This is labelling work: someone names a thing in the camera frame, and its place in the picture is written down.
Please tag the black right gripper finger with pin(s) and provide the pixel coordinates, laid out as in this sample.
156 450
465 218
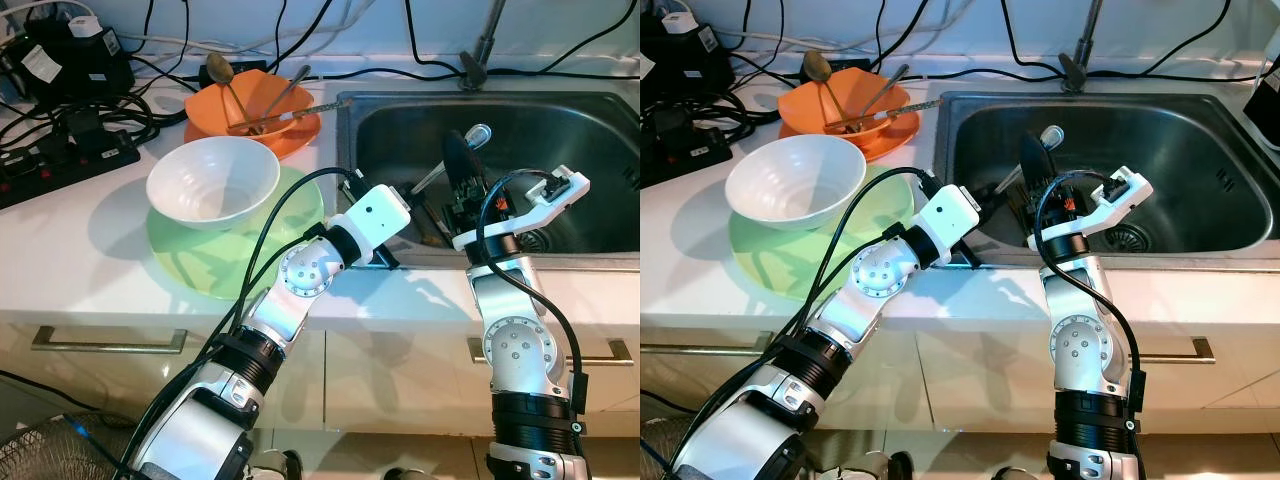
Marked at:
1033 160
460 160

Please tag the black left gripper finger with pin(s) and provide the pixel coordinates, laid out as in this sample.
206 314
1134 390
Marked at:
1003 212
430 222

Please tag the shiny steel spoon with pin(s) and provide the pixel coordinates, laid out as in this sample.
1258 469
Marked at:
1050 134
478 133

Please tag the light green plate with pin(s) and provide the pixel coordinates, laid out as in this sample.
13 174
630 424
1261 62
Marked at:
780 265
200 265

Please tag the white bowl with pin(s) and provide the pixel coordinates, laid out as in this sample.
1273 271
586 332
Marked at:
790 185
210 185

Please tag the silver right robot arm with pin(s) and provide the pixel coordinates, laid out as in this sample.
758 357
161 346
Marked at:
1080 350
515 350

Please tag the chrome kitchen faucet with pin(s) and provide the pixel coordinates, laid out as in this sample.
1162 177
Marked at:
475 65
1075 65

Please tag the white kitchen counter cabinet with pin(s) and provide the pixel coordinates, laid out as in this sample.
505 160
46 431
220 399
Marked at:
400 380
1000 380

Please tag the stainless steel sink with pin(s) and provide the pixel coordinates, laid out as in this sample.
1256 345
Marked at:
570 140
1180 140

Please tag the patterned chopstick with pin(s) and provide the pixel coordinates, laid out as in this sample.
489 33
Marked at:
870 120
320 104
920 103
270 122

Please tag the orange plate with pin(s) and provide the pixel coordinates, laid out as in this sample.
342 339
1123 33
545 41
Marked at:
900 138
300 138

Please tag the orange bowl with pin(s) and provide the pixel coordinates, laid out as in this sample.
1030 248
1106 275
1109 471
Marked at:
850 90
255 90

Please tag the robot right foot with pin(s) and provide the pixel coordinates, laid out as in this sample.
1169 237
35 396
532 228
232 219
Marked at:
405 474
1015 474

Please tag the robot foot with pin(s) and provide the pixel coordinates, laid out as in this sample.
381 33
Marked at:
1015 474
280 468
405 474
880 468

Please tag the black power strip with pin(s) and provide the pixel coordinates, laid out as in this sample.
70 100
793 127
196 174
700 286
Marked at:
690 150
60 170

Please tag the large black appliance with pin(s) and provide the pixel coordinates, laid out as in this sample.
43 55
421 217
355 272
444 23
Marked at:
1265 110

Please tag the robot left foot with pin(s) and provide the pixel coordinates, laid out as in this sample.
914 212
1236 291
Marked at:
880 468
280 468

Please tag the bronze spoon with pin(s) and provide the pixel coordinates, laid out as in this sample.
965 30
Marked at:
815 66
218 68

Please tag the black power adapter box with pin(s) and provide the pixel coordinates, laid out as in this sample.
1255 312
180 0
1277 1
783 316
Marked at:
680 65
70 70

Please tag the white charger plug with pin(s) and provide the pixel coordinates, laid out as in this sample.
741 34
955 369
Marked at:
80 27
680 20

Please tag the floor fan grille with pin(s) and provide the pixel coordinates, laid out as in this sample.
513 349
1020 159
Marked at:
665 455
50 455

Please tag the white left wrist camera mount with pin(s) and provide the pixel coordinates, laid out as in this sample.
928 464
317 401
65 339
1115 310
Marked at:
378 212
948 212

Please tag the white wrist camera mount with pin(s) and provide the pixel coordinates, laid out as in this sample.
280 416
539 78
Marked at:
378 212
1125 190
560 190
948 212

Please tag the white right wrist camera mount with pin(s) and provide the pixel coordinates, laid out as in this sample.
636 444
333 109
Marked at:
1125 190
560 190

